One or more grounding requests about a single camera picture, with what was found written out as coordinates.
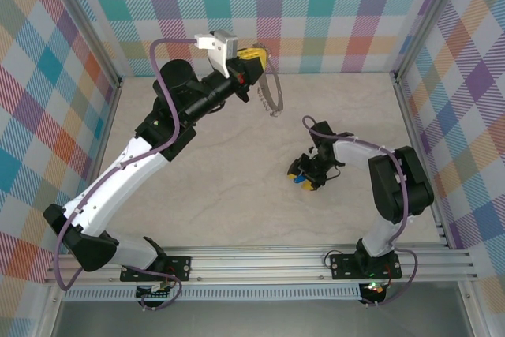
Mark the metal keyring plate with rings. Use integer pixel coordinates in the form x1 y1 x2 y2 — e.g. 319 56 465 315
252 42 286 119

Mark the small circuit board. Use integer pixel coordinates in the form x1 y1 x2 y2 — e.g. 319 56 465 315
362 279 390 297
136 281 174 299

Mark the grey metal lower panel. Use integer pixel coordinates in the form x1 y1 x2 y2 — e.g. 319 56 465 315
50 299 474 337

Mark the right gripper thin black cable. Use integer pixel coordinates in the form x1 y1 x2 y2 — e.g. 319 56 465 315
325 162 343 181

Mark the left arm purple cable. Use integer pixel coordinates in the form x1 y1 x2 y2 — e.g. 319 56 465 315
54 38 198 312

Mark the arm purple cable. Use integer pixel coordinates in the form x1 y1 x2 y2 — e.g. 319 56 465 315
301 115 419 309
54 38 198 312

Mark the aluminium side rail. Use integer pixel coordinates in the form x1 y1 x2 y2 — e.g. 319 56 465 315
392 75 454 250
69 78 125 255

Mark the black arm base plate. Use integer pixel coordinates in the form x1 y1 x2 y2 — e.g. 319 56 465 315
119 254 193 283
329 252 403 281

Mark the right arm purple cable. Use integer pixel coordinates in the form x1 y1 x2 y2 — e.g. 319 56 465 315
301 115 419 309

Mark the long aluminium mounting rail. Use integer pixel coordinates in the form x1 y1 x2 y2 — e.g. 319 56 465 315
42 245 481 285

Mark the aluminium corner post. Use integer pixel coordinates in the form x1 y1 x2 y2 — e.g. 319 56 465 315
388 0 474 82
37 0 124 92

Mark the white slotted cable duct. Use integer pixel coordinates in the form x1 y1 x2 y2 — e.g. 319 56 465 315
62 283 362 301

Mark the aluminium frame leg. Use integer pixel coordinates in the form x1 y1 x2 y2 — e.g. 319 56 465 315
35 284 66 337
457 279 496 337

